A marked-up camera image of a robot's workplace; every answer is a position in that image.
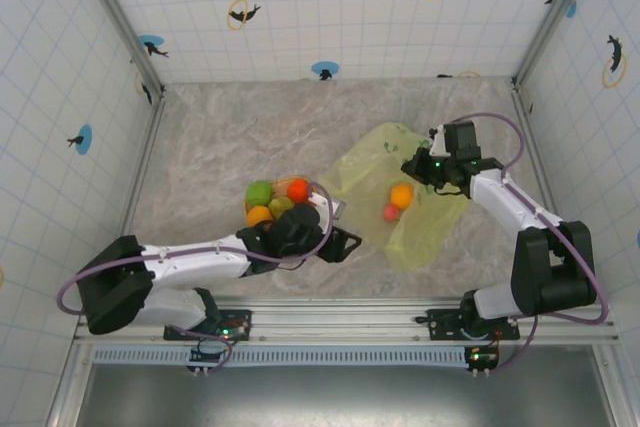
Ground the orange fruit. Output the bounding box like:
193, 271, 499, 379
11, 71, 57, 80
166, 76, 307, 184
246, 205, 276, 228
390, 183, 415, 210

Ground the yellow-green pear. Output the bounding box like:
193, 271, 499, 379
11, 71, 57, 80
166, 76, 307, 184
268, 195, 294, 218

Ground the orange-red round fruit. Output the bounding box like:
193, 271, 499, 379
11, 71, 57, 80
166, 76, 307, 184
287, 178, 311, 202

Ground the green apple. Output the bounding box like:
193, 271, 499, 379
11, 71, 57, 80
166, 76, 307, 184
245, 180, 275, 208

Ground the yellow translucent plastic bag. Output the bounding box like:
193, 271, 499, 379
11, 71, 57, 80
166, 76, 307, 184
319, 121, 471, 272

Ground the woven brown tray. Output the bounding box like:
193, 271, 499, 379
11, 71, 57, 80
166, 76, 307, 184
243, 175, 321, 228

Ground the grey metal panel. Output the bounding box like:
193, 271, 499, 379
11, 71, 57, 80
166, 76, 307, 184
74, 361, 616, 427

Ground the small controller board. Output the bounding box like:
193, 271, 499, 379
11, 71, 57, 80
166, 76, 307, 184
463, 344, 501, 379
187, 336, 235, 377

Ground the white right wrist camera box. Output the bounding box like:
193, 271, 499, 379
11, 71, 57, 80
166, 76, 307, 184
427, 124, 452, 158

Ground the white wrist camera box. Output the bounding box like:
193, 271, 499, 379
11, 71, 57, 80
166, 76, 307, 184
305, 186, 347, 222
427, 124, 452, 158

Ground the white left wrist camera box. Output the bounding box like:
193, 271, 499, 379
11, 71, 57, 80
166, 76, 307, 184
305, 186, 347, 222

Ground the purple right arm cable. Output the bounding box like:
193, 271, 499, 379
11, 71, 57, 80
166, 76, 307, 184
451, 112, 610, 374

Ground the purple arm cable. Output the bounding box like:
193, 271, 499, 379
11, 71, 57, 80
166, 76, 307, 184
55, 180, 335, 374
451, 112, 610, 374

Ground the aluminium front mounting rail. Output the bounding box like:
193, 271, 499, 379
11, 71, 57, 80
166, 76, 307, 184
73, 296, 620, 348

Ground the aluminium side frame rail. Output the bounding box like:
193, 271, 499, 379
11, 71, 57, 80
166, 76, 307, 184
512, 77, 629, 427
47, 89, 169, 427

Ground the white slotted cable duct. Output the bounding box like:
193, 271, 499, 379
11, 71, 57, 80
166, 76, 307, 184
92, 346, 474, 367

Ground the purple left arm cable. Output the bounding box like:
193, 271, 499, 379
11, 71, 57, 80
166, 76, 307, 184
55, 180, 335, 374

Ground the aluminium frame post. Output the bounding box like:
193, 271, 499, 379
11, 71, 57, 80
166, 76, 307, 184
513, 0, 601, 91

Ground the dolphin sticker with yellow ring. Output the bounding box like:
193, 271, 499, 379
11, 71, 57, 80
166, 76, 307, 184
134, 71, 154, 106

